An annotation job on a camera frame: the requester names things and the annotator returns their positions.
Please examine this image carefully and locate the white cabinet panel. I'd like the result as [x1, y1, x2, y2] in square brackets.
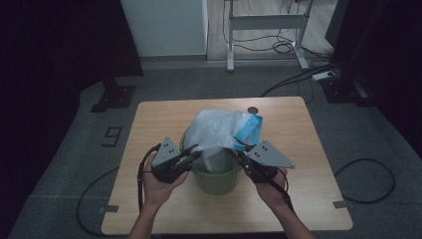
[119, 0, 209, 58]

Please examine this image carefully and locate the person's left hand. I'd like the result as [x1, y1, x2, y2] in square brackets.
[142, 152, 190, 209]

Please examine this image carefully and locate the white plastic trash bag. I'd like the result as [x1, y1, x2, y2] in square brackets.
[183, 109, 265, 174]

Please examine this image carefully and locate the white desk frame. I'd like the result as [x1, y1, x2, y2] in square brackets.
[223, 0, 315, 73]

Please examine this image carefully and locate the person's right hand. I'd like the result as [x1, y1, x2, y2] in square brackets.
[253, 168, 294, 210]

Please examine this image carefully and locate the black curtain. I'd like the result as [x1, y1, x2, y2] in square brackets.
[324, 0, 422, 157]
[0, 0, 144, 230]

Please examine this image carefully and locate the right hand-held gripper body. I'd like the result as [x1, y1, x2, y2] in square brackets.
[238, 139, 296, 184]

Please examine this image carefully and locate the green plastic bucket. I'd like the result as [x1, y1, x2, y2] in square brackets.
[178, 127, 244, 196]

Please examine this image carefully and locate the black stand base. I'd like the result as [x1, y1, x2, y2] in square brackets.
[318, 75, 376, 108]
[90, 77, 137, 114]

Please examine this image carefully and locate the right hand-held gripper cable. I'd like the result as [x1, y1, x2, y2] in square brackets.
[265, 167, 296, 212]

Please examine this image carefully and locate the tangle of black cables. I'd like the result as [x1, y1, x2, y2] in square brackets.
[221, 0, 334, 61]

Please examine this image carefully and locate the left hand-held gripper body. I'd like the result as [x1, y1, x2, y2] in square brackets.
[150, 136, 193, 184]

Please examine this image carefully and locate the thick black floor cable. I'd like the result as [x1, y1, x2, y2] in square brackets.
[259, 63, 336, 98]

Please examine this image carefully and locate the white power strip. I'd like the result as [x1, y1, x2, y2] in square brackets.
[311, 70, 336, 82]

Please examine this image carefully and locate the left hand-held gripper cable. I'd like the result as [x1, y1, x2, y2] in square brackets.
[136, 142, 162, 212]

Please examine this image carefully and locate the hand-held gripper cable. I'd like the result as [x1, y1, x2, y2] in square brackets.
[265, 167, 296, 212]
[136, 142, 162, 212]

